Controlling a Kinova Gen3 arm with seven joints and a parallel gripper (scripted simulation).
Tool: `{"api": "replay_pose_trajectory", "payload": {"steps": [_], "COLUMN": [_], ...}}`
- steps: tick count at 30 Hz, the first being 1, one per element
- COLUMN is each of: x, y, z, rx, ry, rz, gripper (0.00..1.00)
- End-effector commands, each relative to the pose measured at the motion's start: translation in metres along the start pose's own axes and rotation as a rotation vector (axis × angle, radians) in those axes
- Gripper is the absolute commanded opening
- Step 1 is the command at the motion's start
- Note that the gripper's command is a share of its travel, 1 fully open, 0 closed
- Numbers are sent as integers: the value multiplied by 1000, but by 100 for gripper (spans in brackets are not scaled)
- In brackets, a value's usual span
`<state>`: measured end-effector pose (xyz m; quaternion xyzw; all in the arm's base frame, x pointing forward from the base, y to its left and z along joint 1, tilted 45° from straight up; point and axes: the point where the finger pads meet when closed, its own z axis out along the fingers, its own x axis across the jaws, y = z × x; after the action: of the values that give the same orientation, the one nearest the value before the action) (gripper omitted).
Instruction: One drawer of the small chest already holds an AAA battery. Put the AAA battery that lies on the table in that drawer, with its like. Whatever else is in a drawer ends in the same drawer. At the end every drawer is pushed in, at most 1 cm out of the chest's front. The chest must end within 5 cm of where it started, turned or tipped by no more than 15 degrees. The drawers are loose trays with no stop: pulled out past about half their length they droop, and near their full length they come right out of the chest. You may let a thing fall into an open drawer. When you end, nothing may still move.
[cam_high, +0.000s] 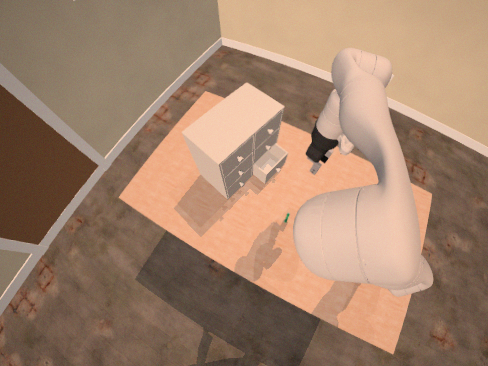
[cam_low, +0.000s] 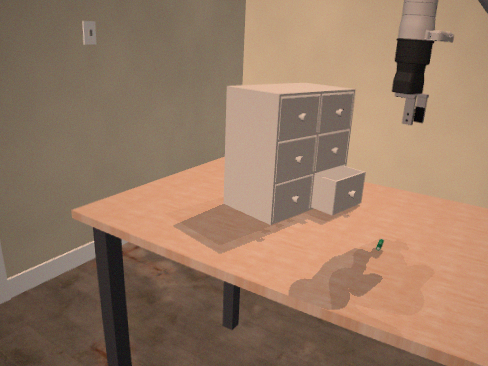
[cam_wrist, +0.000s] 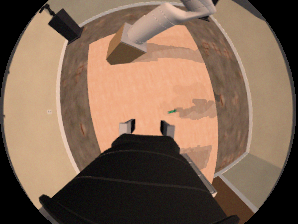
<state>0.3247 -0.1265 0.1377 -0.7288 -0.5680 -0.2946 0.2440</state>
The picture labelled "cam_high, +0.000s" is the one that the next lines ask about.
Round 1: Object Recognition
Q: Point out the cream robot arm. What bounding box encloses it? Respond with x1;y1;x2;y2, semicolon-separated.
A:
293;48;433;297

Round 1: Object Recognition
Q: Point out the small beige chest of drawers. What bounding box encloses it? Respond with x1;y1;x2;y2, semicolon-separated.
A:
182;83;285;200

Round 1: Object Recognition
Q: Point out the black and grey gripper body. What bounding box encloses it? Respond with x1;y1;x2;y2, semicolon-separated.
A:
305;109;355;163

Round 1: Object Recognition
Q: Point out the grey drawer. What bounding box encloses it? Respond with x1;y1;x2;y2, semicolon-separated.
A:
224;153;252;189
227;166;252;198
254;110;283;149
254;128;279;163
220;136;253;177
253;143;288;184

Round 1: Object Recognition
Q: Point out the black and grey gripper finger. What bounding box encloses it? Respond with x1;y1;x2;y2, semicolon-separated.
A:
307;157;322;175
320;150;334;164

